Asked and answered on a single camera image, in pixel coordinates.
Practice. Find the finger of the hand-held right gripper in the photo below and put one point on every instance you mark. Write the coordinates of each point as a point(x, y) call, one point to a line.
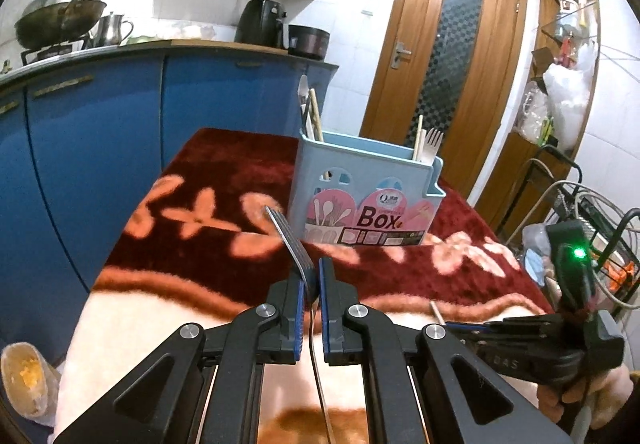
point(510, 326)
point(520, 359)

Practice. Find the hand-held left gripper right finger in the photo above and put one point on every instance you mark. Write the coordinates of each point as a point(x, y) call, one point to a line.
point(325, 309)

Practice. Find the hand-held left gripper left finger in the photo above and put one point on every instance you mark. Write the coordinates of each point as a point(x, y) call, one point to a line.
point(299, 319)

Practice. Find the metal fork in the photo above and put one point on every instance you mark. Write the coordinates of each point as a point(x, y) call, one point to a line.
point(292, 249)

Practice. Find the light blue utensil box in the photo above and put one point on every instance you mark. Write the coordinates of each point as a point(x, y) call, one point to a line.
point(360, 169)

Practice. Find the white plastic fork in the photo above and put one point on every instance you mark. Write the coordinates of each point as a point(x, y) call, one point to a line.
point(432, 144)

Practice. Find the person's right hand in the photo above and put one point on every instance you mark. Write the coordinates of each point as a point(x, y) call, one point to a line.
point(615, 399)

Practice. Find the clear plastic bag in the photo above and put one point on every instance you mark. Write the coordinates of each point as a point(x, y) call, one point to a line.
point(535, 249)

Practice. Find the wooden shelf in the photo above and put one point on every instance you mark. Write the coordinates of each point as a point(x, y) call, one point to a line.
point(505, 174)

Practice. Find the red floral blanket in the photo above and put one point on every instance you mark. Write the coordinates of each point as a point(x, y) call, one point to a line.
point(200, 184)

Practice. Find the white plastic bag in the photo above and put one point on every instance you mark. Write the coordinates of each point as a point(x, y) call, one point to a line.
point(567, 99)

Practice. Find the blue kitchen cabinet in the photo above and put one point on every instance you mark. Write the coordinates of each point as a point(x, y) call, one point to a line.
point(100, 149)

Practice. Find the dark rice cooker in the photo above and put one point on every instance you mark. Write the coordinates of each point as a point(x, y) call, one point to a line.
point(309, 41)

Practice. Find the black air fryer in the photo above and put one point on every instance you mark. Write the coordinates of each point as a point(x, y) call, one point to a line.
point(257, 21)

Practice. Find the wooden door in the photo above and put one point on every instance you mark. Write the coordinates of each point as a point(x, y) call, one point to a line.
point(400, 9)

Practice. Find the metal pitcher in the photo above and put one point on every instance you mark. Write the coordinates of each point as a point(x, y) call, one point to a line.
point(111, 30)

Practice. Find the gas stove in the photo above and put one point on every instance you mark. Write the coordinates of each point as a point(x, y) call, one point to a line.
point(50, 51)

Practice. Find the metal wok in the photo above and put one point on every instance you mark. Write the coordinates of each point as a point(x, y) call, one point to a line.
point(55, 19)

